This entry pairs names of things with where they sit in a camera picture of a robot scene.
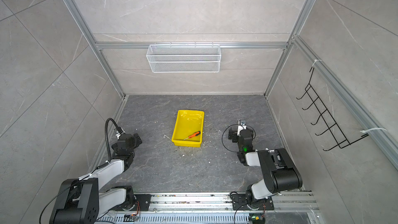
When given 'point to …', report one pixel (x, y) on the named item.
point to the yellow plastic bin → (187, 123)
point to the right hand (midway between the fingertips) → (239, 126)
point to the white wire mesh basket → (184, 58)
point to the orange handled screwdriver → (195, 134)
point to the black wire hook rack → (332, 128)
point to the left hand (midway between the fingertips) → (127, 135)
